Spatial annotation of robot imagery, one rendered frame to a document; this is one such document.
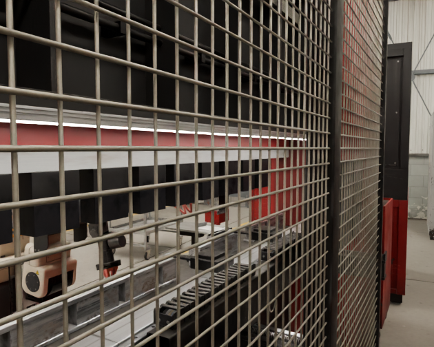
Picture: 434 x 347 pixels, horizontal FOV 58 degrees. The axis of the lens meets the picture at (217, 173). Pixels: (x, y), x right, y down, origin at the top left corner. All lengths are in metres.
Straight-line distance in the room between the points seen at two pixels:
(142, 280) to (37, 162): 0.60
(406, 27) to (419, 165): 2.67
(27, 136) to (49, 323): 0.50
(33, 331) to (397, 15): 8.46
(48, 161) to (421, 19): 8.26
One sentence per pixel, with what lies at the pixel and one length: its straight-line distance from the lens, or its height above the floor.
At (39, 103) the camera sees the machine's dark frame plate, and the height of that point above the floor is 1.49.
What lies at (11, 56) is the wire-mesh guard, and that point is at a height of 1.44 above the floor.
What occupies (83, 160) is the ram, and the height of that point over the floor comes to 1.37.
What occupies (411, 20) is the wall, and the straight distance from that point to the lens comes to 8.86.
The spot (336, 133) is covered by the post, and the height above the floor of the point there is 1.42.
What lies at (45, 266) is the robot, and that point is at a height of 0.80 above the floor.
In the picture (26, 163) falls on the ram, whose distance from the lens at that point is 1.07.
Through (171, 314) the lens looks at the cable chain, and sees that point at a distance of 0.95.
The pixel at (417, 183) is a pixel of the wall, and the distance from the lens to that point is 8.56.
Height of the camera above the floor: 1.40
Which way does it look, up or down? 4 degrees down
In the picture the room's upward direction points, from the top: straight up
